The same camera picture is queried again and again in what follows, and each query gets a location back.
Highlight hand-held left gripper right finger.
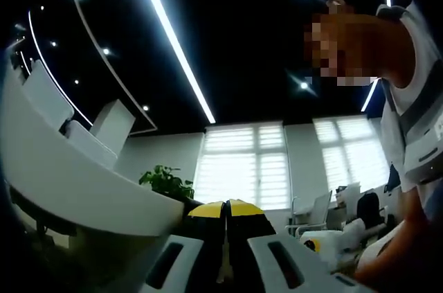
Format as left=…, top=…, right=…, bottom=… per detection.
left=226, top=197, right=377, bottom=293

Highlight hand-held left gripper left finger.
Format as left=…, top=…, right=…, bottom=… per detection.
left=134, top=201, right=226, bottom=293

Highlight white desk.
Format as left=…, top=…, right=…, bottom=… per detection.
left=0, top=52, right=190, bottom=238

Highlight white mesh office chair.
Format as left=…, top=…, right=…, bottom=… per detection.
left=285, top=190, right=333, bottom=237

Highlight black office chair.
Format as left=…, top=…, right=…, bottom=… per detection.
left=356, top=192, right=388, bottom=228

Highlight white paper box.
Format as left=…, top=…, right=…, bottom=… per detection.
left=337, top=184, right=363, bottom=204

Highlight green potted plant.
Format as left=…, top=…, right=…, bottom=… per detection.
left=138, top=164, right=195, bottom=200

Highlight dark blue cloth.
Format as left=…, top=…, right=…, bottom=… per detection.
left=386, top=163, right=402, bottom=193

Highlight window with white blinds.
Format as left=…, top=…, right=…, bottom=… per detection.
left=193, top=123, right=291, bottom=211
left=313, top=116, right=390, bottom=193

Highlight person's blue trousers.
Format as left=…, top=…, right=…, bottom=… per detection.
left=420, top=181, right=443, bottom=221

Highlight white chest-worn device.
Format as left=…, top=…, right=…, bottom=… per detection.
left=403, top=118, right=443, bottom=185

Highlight person's white shirt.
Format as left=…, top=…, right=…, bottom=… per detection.
left=375, top=1, right=443, bottom=193

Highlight white plastic storage box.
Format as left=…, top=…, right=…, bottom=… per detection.
left=20, top=59, right=75, bottom=131
left=67, top=120, right=118, bottom=171

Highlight white square pillar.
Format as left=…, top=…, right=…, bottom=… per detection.
left=90, top=98, right=136, bottom=159

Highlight long ceiling light strip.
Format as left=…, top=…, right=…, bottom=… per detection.
left=134, top=0, right=216, bottom=124

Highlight round ceiling spotlights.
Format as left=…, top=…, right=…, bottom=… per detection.
left=13, top=0, right=311, bottom=112

